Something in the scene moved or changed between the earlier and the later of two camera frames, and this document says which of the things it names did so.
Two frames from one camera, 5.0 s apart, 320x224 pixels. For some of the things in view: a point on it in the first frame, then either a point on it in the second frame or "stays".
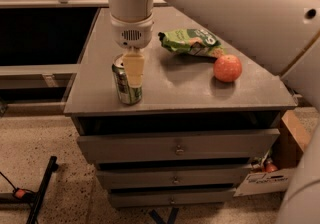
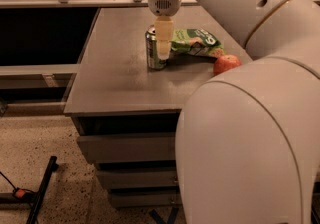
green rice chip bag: [191, 41] stays
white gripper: [132, 34] → [164, 5]
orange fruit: [227, 68] stays
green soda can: [127, 94] → [152, 60]
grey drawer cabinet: [191, 142] stays
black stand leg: [39, 198] stays
